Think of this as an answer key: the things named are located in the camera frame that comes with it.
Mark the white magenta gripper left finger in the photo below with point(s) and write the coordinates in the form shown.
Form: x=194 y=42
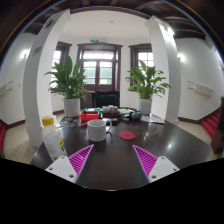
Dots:
x=70 y=168

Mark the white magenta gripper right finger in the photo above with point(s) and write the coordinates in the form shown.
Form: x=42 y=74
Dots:
x=154 y=167

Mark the clear bottle yellow cap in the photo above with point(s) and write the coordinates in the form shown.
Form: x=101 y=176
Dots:
x=52 y=138

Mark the red round coaster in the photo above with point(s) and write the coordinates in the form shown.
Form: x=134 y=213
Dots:
x=127 y=135

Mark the white speckled mug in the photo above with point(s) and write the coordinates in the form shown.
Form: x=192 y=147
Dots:
x=97 y=129

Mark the papers on table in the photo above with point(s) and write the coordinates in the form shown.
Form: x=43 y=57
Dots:
x=153 y=119

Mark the red plastic box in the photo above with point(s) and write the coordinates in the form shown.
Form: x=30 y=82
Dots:
x=88 y=115

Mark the left white pillar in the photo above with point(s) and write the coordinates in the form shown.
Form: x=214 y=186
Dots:
x=36 y=96

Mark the white pillar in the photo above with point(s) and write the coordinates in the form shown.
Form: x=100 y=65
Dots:
x=36 y=96
x=166 y=59

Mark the dark tray with cups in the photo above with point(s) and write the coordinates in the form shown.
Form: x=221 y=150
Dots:
x=111 y=111

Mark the black chair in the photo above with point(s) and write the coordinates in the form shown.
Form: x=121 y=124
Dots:
x=105 y=98

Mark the left potted green plant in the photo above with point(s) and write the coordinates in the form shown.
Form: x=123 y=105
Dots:
x=69 y=82

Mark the potted green plant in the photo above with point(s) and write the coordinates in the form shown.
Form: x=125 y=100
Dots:
x=69 y=82
x=147 y=82

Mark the right potted green plant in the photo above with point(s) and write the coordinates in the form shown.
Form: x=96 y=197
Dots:
x=147 y=82

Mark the brown wooden double door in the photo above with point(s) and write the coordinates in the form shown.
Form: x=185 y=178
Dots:
x=102 y=65

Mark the right white pillar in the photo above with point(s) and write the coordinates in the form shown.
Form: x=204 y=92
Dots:
x=166 y=59

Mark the green exit sign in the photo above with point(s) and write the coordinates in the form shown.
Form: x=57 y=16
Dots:
x=94 y=40

